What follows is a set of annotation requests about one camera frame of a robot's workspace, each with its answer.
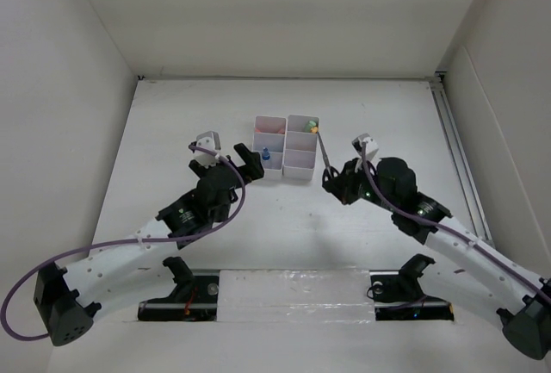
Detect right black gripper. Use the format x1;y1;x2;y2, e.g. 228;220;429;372
321;157;398;213

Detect blue capped glue bottle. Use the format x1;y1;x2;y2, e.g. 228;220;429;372
261;147;271;169

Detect red highlighter pen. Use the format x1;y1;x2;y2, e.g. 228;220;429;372
255;122;285;134

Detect black handled scissors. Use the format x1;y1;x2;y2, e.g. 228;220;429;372
316;132;339;185

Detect green capped correction tape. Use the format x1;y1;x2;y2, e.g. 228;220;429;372
304;120;318;133

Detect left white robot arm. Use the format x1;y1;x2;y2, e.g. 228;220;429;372
34;141;264;346

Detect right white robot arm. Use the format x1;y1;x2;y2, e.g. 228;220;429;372
322;158;550;360

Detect left white compartment organizer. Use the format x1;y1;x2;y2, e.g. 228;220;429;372
252;115;287;181

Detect white compartment organizer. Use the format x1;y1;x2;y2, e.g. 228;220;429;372
252;115;287;181
282;115;319;181

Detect right white compartment organizer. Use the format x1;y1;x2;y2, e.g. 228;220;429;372
282;115;319;181

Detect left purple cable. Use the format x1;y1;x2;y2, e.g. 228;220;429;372
0;142;247;342

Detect purple cable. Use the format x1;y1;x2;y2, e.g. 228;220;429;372
0;142;247;342
359;140;551;301

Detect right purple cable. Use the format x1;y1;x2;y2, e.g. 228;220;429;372
359;140;551;301

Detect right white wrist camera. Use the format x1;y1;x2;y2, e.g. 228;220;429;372
352;134;380;161

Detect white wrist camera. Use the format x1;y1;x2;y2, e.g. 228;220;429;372
352;134;380;161
191;131;221;168

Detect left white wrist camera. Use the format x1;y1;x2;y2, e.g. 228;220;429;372
191;131;221;168

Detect aluminium rail right side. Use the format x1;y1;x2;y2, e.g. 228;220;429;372
427;71;495;247

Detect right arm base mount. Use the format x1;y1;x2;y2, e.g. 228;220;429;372
366;254;455;321

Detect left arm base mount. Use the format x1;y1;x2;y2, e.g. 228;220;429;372
137;257;220;322

